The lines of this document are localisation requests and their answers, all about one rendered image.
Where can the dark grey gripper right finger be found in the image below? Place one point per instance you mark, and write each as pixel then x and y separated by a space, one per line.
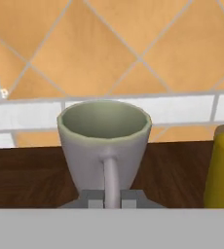
pixel 133 199

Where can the yellow bottle with red cap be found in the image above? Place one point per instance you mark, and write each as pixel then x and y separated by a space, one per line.
pixel 222 168

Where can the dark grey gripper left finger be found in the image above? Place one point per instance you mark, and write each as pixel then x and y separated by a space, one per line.
pixel 89 199

